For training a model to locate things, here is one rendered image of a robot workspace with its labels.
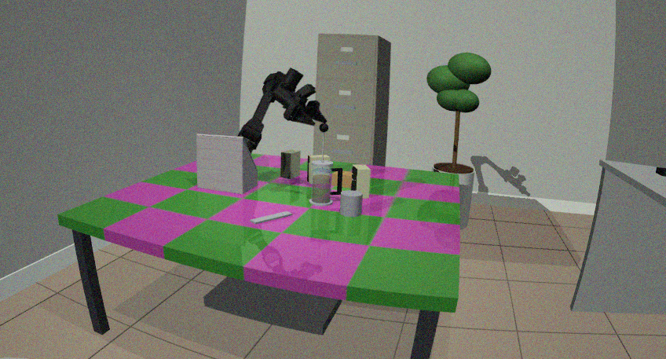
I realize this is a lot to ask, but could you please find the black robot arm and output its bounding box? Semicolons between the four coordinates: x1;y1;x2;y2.
237;68;316;154

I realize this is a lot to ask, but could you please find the grey flat bar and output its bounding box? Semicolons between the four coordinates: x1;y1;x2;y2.
250;211;293;225

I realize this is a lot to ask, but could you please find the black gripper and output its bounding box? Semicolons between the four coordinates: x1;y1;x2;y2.
282;92;327;126

